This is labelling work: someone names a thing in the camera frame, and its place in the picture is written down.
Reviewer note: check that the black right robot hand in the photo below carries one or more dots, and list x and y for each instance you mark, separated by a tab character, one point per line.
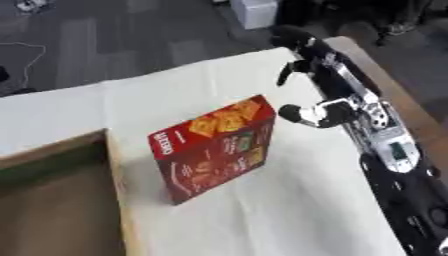
329	76

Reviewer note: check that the white box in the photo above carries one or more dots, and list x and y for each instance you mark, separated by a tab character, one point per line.
255	12

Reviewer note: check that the red cracker box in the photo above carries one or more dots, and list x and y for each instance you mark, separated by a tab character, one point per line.
216	148

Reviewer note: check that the tan cardboard box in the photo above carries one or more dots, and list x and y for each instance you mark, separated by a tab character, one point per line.
55	196

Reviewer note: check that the white device on floor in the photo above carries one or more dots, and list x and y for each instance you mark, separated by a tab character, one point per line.
30	4

